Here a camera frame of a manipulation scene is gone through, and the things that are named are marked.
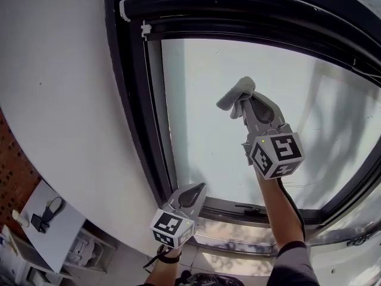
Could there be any small black box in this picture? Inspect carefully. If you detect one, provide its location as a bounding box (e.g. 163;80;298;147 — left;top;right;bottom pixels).
31;213;51;235

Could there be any white blind end cap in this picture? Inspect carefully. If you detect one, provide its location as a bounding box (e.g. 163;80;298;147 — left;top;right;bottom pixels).
119;0;131;23

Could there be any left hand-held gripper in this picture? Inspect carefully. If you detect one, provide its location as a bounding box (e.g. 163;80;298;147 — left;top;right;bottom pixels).
149;182;207;249

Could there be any person's left forearm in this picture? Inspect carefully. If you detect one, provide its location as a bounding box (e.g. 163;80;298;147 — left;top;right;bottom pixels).
145;247;183;285

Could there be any black oval-headed stand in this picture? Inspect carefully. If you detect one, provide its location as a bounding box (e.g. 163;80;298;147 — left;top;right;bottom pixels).
43;195;66;225

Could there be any black roller blind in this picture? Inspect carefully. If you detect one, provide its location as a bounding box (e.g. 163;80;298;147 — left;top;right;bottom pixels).
118;0;381;80

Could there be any white blind rail clip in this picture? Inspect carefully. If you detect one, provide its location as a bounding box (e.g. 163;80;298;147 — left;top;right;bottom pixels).
140;20;152;41

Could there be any frosted window glass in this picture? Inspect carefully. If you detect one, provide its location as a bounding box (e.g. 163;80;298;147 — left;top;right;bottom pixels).
160;39;381;213

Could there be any black window frame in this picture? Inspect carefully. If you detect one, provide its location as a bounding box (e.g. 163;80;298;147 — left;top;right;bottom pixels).
102;0;381;229

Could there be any grey cloth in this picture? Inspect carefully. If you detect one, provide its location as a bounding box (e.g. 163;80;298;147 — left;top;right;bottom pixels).
216;76;257;120

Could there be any white cylindrical bottle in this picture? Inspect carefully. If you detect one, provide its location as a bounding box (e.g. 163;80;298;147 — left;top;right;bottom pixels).
11;209;30;228

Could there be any black printed shirt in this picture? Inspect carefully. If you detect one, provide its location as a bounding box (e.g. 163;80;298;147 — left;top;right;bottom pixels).
175;240;321;286

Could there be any person's right forearm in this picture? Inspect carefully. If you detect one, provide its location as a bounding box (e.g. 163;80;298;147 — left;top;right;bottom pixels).
252;164;306;250

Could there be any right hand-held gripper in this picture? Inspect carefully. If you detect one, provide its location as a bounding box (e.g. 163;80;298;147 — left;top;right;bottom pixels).
241;92;305;181

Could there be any white table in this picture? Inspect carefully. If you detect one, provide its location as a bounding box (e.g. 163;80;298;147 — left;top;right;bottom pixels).
22;179;87;274

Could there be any white drawer cabinet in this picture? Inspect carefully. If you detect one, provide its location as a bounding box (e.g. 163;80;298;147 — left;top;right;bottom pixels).
0;223;74;286

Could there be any white folded plastic rack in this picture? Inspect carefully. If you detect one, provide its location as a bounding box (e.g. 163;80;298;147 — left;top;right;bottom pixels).
64;231;105;268

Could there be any black wristband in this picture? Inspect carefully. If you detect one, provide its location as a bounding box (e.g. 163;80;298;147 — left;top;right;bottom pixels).
157;244;182;264

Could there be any black wrought iron hook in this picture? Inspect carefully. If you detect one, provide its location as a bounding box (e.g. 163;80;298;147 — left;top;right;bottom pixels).
346;234;374;247

